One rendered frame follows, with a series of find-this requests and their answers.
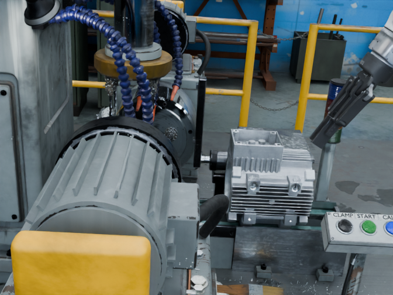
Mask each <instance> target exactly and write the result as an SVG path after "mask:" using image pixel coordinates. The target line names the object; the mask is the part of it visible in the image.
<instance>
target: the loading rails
mask: <svg viewBox="0 0 393 295"><path fill-rule="evenodd" d="M311 207H312V208H311V211H310V214H309V217H308V223H307V224H306V225H298V224H297V223H296V226H291V228H279V227H278V224H253V225H252V227H248V226H240V224H239V221H236V222H228V221H227V218H226V214H225V215H224V216H223V218H222V219H221V221H220V222H219V223H218V225H217V226H216V227H215V229H214V230H213V231H212V232H211V233H210V234H209V236H210V250H211V268H218V269H232V271H234V272H255V275H256V278H266V279H270V278H271V275H272V273H282V274H294V275H316V276H317V278H318V281H326V282H332V281H333V279H334V276H341V277H342V276H343V270H344V265H345V261H346V256H347V253H343V252H325V250H324V245H323V237H322V229H321V222H322V220H323V217H324V214H325V213H326V212H340V211H339V209H338V207H337V206H336V202H335V201H315V200H313V202H312V205H311Z"/></svg>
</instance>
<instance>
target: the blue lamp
mask: <svg viewBox="0 0 393 295"><path fill-rule="evenodd" d="M342 88H343V86H338V85H333V84H331V82H330V84H329V91H328V95H327V97H328V98H329V99H332V100H334V99H335V98H336V96H337V95H338V93H339V92H340V90H341V89H342Z"/></svg>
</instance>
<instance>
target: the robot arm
mask: <svg viewBox="0 0 393 295"><path fill-rule="evenodd" d="M368 48H369V49H371V50H372V52H371V53H370V52H367V53H366V55H365V56H364V57H363V58H362V59H361V61H360V62H359V64H358V65H359V66H360V67H361V68H362V70H361V71H360V72H359V73H358V74H357V75H356V76H355V77H354V76H352V75H350V76H349V77H348V79H347V81H346V83H345V85H344V86H343V88H342V89H341V90H340V92H339V93H338V95H337V96H336V98H335V99H334V100H333V102H332V103H331V104H330V106H329V107H328V109H327V110H328V111H329V112H328V114H327V116H326V117H325V119H324V120H323V121H322V122H321V123H320V125H319V126H318V127H317V128H316V129H315V131H314V132H313V134H312V135H311V136H310V137H309V138H310V139H311V140H312V141H311V142H312V143H313V144H314V145H316V146H317V147H319V148H321V149H322V148H323V147H324V145H325V144H326V143H327V142H328V141H329V139H330V138H331V137H332V136H333V135H334V134H335V132H336V131H337V130H338V129H339V128H340V127H341V126H343V127H344V128H345V127H346V126H347V125H348V124H349V123H350V122H351V121H352V120H353V119H354V118H355V117H356V116H357V114H358V113H359V112H360V111H361V110H362V109H363V108H364V107H365V106H366V105H367V104H368V103H369V102H371V101H372V100H373V99H374V98H375V95H374V94H373V90H374V89H375V88H376V86H377V84H378V83H379V82H381V83H383V84H386V83H387V82H388V81H389V79H390V78H391V77H392V76H393V11H392V12H391V14H390V16H389V18H388V20H387V22H386V24H385V25H384V27H383V28H382V29H381V30H380V32H379V33H378V35H376V37H375V38H374V40H373V41H372V42H371V43H370V44H369V45H368Z"/></svg>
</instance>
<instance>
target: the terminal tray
mask: <svg viewBox="0 0 393 295"><path fill-rule="evenodd" d="M242 143H243V144H242ZM266 143H267V144H266ZM270 144H271V145H270ZM283 151H284V146H283V144H282V141H281V139H280V137H279V134H278V132H277V131H256V130H243V129H231V130H230V141H229V153H230V154H229V159H230V165H231V160H232V165H231V168H232V167H233V166H240V167H242V170H244V171H245V172H247V171H248V170H249V171H250V172H252V171H253V170H254V171H255V172H256V173H257V172H258V171H260V173H262V172H263V171H265V172H266V173H268V171H270V173H273V172H275V173H278V172H279V171H280V170H281V162H282V156H283ZM230 155H231V158H230Z"/></svg>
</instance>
